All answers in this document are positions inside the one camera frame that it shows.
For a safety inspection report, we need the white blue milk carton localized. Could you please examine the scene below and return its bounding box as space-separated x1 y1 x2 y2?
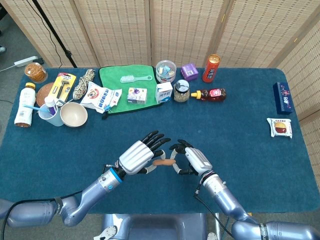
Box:
154 81 174 104

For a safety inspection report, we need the honey bottle with yellow cap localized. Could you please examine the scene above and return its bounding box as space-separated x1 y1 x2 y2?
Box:
190 87 227 102

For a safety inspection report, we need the braided multicolour rope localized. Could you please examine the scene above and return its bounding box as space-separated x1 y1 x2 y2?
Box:
72 68 97 101

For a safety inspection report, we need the glass jar with black lid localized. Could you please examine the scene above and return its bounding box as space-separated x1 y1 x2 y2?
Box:
173 79 190 103

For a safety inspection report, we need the beige bowl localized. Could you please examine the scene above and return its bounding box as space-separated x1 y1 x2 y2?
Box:
59 101 89 128

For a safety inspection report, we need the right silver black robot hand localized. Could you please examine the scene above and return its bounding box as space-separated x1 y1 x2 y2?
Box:
169 139 213 176

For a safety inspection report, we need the dark blue long box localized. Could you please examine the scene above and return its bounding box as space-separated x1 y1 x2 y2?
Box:
272 81 294 115

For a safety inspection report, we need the blue toothbrush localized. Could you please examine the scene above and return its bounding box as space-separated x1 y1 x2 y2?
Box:
23 104 48 112

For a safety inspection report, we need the tan sausage-shaped toy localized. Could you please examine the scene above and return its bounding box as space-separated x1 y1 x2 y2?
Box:
151 159 176 167

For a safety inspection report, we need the orange soda can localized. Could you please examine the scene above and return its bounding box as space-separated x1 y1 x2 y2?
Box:
201 54 221 84

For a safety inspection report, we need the mint green brush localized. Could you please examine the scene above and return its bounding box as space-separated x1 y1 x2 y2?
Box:
120 74 153 84

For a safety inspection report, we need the white drink bottle yellow cap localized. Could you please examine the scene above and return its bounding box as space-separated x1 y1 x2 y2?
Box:
14 82 37 128

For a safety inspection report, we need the black tripod stand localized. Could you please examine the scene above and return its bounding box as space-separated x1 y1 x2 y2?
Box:
32 0 78 69

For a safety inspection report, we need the yellow razor package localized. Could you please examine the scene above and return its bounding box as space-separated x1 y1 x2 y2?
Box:
47 72 77 103

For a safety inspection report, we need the clear plastic tub with items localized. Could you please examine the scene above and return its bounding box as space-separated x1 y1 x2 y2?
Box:
155 59 177 84

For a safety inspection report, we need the purple white toothpaste tube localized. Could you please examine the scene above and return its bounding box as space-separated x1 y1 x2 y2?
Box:
44 96 59 116

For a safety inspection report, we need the small purple white box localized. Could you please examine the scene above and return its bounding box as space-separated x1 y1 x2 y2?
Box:
126 87 148 105

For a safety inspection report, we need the light blue cup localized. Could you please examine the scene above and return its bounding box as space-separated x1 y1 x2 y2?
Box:
38 103 65 128

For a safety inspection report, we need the white power strip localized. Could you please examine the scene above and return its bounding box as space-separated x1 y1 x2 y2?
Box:
14 56 39 68

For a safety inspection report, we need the white bag with blue text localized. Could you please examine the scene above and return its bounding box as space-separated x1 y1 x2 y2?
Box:
79 81 123 115

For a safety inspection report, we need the round woven coaster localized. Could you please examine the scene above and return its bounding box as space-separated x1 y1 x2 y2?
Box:
36 81 56 108

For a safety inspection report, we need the bamboo folding screen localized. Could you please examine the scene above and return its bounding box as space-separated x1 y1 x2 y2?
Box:
0 0 320 181

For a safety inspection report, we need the blue table cloth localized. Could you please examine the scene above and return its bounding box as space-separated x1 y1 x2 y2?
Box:
0 66 315 215

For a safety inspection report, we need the white table leg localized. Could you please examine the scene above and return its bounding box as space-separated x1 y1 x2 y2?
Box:
214 212 221 240

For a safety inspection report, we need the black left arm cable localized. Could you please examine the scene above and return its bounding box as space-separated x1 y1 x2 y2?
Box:
0 191 84 227

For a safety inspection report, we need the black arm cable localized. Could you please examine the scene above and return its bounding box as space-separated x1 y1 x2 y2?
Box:
0 191 84 227
194 184 235 237

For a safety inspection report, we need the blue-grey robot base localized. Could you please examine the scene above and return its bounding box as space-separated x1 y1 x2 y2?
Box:
93 213 218 240

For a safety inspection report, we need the clear jar of orange snack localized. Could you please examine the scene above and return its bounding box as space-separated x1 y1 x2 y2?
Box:
23 62 48 84

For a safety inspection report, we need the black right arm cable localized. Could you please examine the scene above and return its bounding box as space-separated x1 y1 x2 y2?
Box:
194 184 235 237

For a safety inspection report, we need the white snack packet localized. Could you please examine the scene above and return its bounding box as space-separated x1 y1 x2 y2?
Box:
266 117 293 139

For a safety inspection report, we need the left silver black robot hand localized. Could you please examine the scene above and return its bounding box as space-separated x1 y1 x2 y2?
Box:
117 130 172 176

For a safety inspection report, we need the green towel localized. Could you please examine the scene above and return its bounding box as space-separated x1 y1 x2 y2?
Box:
98 64 163 120

